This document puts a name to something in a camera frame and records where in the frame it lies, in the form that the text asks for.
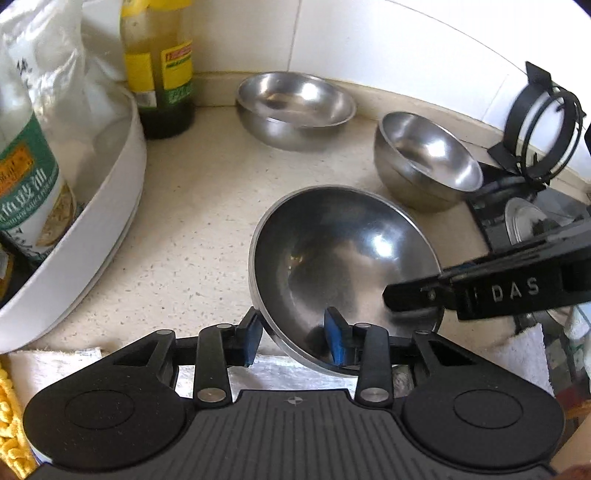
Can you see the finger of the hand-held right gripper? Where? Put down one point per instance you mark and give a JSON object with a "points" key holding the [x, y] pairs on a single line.
{"points": [[415, 293]]}

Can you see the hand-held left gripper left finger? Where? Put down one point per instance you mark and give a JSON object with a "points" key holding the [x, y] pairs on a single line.
{"points": [[251, 338]]}

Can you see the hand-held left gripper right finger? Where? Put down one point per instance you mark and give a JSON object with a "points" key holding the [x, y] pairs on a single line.
{"points": [[334, 338]]}

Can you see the wide steel bowl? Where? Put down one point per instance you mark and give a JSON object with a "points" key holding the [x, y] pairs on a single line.
{"points": [[295, 104], [341, 258]]}

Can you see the black glass stove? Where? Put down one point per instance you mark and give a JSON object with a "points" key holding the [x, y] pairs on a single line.
{"points": [[489, 221]]}

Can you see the deep small steel bowl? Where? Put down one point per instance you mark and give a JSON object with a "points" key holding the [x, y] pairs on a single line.
{"points": [[429, 157]]}

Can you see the white two-tier spice rack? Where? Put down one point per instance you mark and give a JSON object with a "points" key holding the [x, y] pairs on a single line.
{"points": [[111, 207]]}

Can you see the white towel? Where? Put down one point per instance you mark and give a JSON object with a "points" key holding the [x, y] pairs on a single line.
{"points": [[46, 367]]}

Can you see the yellow chenille mat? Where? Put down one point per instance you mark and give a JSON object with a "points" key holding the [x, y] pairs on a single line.
{"points": [[11, 415]]}

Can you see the clear sauce bottle gold cap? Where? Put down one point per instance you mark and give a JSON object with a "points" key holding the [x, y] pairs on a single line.
{"points": [[32, 194]]}

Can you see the green yellow label oil bottle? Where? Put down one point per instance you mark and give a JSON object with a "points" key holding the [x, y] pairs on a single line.
{"points": [[159, 69]]}

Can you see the clear plastic bag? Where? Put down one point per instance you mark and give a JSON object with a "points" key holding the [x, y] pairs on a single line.
{"points": [[87, 69]]}

